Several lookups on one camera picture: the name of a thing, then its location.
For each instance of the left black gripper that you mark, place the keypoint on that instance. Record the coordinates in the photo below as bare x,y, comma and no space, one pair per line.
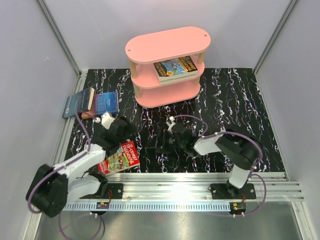
130,129

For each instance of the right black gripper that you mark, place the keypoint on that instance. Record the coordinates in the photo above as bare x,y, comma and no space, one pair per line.
163,134

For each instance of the red 13-storey treehouse book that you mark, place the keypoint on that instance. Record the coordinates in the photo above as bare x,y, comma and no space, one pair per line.
126,157

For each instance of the black yellow treehouse book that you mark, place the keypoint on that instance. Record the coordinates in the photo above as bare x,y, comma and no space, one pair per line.
173,66

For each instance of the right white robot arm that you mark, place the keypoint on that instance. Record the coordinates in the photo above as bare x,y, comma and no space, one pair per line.
243,151

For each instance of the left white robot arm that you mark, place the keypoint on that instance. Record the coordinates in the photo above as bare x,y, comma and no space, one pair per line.
53,187

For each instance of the blue orange book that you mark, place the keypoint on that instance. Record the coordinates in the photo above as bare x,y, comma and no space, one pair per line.
103,102

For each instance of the dark blue book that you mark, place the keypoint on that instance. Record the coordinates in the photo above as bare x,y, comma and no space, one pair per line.
81,100

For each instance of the black marble pattern mat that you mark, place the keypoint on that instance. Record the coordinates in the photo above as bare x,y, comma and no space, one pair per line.
229,98

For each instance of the pink three-tier shelf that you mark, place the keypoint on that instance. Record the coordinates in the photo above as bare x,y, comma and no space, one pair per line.
144,50

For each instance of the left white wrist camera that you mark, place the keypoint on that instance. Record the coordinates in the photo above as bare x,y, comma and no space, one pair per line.
106,118

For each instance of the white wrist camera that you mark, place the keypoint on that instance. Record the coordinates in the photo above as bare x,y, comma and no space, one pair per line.
170,123
106,118

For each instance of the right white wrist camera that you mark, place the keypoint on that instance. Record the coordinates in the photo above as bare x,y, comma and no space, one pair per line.
170,123

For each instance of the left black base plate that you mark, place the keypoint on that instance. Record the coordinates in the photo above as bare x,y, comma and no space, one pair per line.
113,190

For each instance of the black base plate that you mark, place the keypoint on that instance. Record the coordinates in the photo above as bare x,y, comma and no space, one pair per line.
222,191
113,190

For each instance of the aluminium mounting rail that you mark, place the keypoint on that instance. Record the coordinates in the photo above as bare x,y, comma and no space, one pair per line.
185,193

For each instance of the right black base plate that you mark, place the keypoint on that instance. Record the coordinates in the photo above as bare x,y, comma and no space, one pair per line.
222,191

